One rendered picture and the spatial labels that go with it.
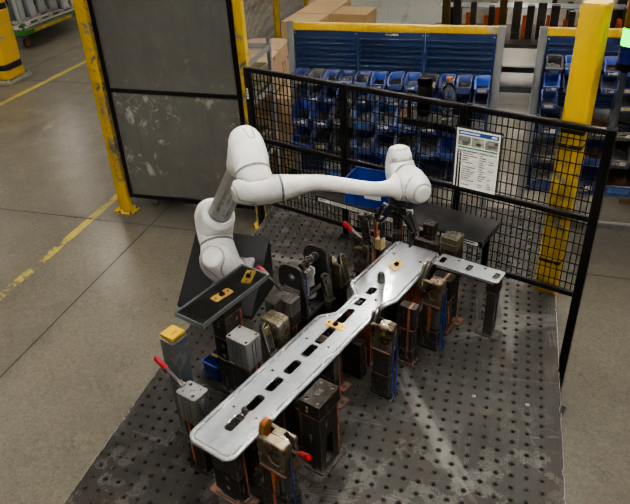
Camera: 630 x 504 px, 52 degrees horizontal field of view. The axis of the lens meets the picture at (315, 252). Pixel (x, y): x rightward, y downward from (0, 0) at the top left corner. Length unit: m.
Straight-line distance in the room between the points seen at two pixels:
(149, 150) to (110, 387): 2.11
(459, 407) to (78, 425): 2.06
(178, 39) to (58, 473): 2.90
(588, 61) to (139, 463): 2.25
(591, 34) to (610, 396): 1.94
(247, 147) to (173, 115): 2.65
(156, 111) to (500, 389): 3.41
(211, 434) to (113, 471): 0.51
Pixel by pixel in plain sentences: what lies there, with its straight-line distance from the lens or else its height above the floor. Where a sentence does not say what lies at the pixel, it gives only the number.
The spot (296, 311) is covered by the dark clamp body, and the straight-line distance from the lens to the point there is 2.50.
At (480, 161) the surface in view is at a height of 1.30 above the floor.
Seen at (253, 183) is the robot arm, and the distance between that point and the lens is 2.38.
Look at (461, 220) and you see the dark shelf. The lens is 3.10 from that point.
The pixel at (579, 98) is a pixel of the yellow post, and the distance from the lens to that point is 2.84.
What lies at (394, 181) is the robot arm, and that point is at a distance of 2.38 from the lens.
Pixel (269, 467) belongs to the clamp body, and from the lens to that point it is 2.07.
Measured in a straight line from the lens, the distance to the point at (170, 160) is 5.23.
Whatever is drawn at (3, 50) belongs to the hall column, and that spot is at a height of 0.43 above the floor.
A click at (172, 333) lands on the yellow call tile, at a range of 2.26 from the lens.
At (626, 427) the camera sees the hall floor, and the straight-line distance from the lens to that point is 3.71.
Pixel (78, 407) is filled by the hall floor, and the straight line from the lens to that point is 3.85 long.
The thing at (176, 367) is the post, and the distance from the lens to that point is 2.31.
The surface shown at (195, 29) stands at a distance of 4.74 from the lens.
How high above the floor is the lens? 2.53
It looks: 32 degrees down
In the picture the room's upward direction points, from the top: 3 degrees counter-clockwise
